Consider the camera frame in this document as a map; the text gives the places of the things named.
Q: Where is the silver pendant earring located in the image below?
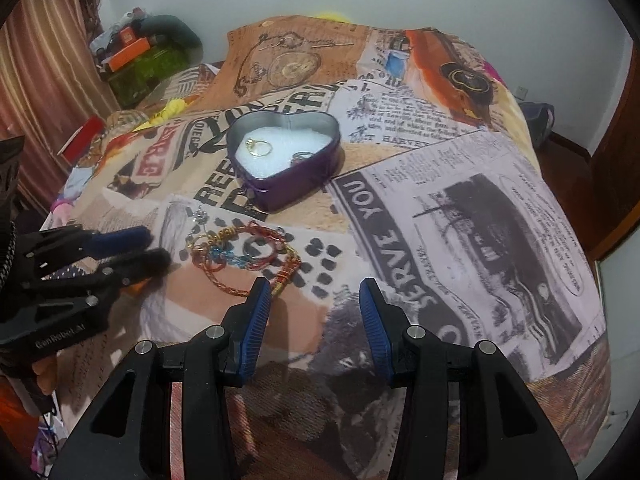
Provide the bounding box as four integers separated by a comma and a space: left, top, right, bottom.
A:
192, 207, 209, 234

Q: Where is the red gold braided bracelet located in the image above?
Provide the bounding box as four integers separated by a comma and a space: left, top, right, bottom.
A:
188, 221, 303, 297

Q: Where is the blue beaded red bracelet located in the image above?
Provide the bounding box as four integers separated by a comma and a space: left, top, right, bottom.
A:
199, 238, 262, 271

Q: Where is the gold ring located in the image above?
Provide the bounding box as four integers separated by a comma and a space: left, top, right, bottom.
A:
244, 136, 275, 157

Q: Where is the purple heart-shaped tin box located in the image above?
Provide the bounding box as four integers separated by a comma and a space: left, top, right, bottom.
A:
227, 110, 342, 214

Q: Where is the left hand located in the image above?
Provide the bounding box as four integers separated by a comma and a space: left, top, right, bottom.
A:
32, 356, 58, 396

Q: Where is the red and white box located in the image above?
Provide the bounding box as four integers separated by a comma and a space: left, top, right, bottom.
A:
58, 116, 105, 164

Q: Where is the striped brown curtain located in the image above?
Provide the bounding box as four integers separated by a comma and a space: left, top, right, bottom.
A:
0, 0, 122, 162

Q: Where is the green patterned cloth bin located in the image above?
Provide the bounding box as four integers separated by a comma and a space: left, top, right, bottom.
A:
107, 44, 190, 110

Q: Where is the yellow cloth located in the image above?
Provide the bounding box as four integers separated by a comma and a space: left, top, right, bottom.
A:
134, 99, 189, 132

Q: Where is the orange shoe box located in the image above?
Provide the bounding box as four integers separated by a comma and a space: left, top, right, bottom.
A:
107, 38, 151, 73

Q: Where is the small red box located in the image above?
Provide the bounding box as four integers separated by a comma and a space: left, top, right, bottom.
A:
118, 27, 137, 46

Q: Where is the grey stuffed pillow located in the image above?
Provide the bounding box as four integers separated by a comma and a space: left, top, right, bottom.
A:
140, 14, 202, 50

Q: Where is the newspaper print bed blanket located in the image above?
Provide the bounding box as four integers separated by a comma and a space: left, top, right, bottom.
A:
58, 16, 611, 479

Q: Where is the dark blue bag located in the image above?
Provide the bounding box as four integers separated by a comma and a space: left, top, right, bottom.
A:
520, 102, 555, 150

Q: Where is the yellow chair back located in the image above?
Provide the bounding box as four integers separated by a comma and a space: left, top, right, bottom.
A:
314, 11, 352, 24

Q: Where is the wall power socket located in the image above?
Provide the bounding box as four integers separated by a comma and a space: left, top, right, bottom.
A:
515, 87, 528, 100

